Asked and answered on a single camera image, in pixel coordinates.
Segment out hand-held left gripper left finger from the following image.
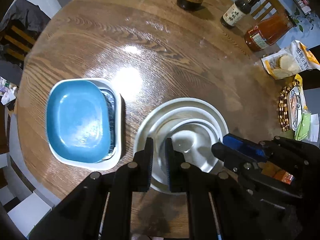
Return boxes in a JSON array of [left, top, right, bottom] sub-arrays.
[[29, 137, 154, 240]]

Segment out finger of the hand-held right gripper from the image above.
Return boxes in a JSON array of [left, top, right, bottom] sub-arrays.
[[211, 142, 263, 180], [222, 134, 320, 173]]

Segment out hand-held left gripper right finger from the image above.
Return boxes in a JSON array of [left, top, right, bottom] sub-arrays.
[[165, 137, 262, 240]]

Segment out small white bowl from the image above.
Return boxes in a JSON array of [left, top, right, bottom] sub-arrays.
[[166, 119, 220, 173]]

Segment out medium white bowl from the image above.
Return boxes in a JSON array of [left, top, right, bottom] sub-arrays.
[[150, 106, 223, 179]]

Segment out large white bowl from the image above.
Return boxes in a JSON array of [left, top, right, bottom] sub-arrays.
[[135, 98, 229, 194]]

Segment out white square plate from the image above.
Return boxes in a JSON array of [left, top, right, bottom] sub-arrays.
[[49, 77, 125, 171]]

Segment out blue square plate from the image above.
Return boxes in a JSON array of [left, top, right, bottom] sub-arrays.
[[46, 79, 112, 163]]

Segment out orange packet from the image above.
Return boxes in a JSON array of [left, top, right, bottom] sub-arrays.
[[260, 162, 295, 185]]

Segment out wooden beaded trivet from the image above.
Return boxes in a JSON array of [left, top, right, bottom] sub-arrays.
[[279, 85, 298, 132]]

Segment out green packet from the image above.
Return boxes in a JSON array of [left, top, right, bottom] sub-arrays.
[[295, 111, 312, 140]]

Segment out yellow snack packet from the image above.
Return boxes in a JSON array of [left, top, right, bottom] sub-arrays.
[[286, 74, 307, 133]]

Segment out white paper napkin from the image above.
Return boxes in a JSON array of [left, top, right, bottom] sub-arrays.
[[309, 114, 319, 142]]

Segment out yellow flour bag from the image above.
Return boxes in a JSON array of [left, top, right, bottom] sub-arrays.
[[261, 40, 320, 80]]

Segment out red sauce jar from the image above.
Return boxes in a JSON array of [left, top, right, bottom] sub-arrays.
[[244, 14, 295, 53]]

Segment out small dark sauce bottle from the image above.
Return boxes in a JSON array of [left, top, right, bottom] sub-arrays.
[[220, 0, 263, 29]]

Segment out green vine plant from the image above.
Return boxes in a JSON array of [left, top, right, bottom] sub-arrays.
[[291, 7, 316, 33]]

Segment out wooden chair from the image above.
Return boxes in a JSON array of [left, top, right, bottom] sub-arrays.
[[0, 25, 37, 60], [251, 0, 293, 23]]

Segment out white crumpled paper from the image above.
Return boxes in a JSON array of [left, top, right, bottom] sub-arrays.
[[0, 77, 18, 105]]

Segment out dark grey jacket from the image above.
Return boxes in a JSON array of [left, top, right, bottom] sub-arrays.
[[0, 0, 52, 33]]

